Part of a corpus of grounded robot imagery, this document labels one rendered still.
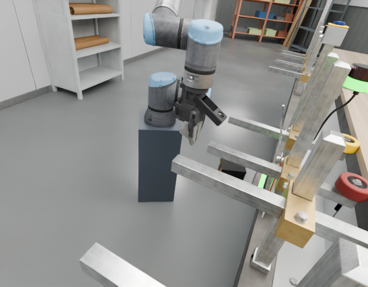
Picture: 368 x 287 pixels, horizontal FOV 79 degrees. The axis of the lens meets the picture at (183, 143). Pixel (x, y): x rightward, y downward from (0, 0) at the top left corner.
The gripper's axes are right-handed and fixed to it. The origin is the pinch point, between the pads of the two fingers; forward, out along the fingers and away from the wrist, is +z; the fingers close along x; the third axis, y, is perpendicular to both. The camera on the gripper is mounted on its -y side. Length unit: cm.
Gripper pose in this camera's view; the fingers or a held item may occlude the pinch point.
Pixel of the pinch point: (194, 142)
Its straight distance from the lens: 78.4
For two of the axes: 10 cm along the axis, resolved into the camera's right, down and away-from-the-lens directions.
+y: -8.4, -3.8, 3.8
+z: -1.1, 8.2, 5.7
